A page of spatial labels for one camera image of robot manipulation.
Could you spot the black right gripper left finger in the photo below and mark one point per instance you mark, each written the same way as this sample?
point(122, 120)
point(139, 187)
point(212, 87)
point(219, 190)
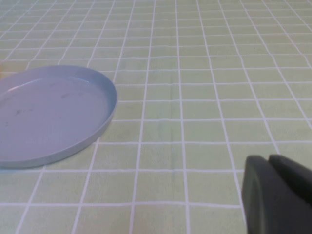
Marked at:
point(273, 207)

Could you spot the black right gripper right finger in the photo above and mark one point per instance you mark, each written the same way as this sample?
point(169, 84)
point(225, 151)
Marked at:
point(295, 178)

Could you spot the blue round plate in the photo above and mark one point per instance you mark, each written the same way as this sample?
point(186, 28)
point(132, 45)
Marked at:
point(53, 117)

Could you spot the green checkered tablecloth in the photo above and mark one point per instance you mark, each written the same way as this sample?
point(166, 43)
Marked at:
point(195, 97)

